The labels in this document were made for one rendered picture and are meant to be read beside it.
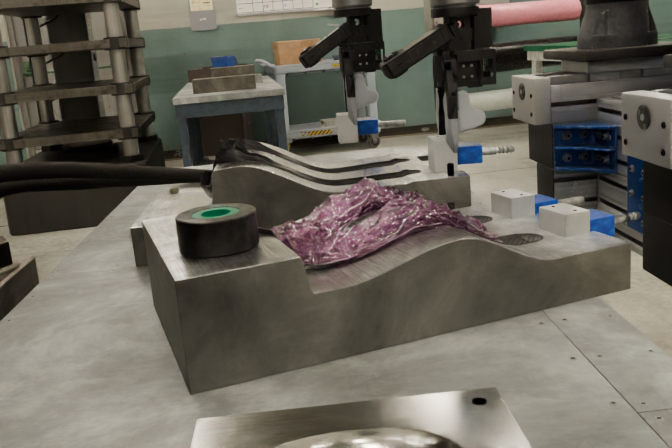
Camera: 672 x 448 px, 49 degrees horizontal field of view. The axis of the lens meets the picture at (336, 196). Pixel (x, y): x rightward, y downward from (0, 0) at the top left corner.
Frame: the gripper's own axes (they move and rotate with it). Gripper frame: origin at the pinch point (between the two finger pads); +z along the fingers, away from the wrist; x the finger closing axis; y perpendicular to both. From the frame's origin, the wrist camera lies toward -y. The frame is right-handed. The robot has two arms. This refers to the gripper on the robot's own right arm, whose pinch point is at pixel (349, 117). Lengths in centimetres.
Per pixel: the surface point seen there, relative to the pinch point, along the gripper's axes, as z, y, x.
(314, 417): 8, -11, -98
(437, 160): 4.2, 10.4, -31.7
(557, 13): -17, 236, 534
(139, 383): 15, -28, -75
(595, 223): 9, 24, -58
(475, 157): 4.4, 16.3, -31.3
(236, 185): 4.3, -19.8, -36.0
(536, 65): 20, 176, 416
